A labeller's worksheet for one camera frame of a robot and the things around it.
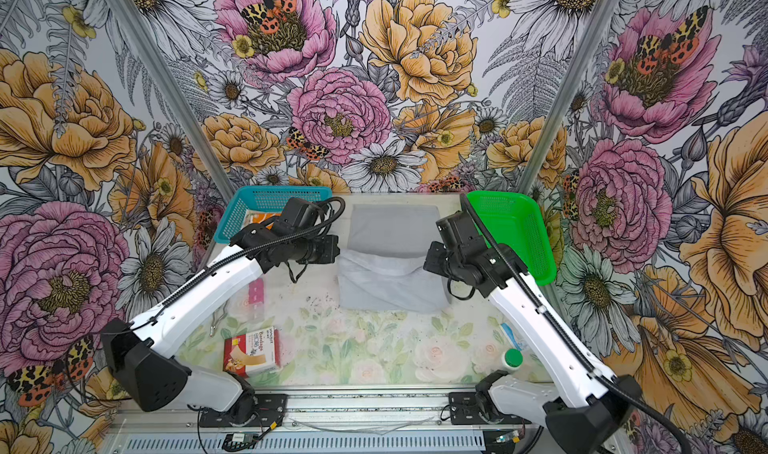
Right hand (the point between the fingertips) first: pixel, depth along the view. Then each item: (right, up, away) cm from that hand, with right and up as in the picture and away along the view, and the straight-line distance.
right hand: (433, 268), depth 73 cm
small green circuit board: (-44, -39, -2) cm, 59 cm away
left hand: (-24, +1, +4) cm, 25 cm away
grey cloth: (-13, -1, +11) cm, 17 cm away
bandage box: (-46, -23, +6) cm, 52 cm away
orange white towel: (-58, +13, +35) cm, 70 cm away
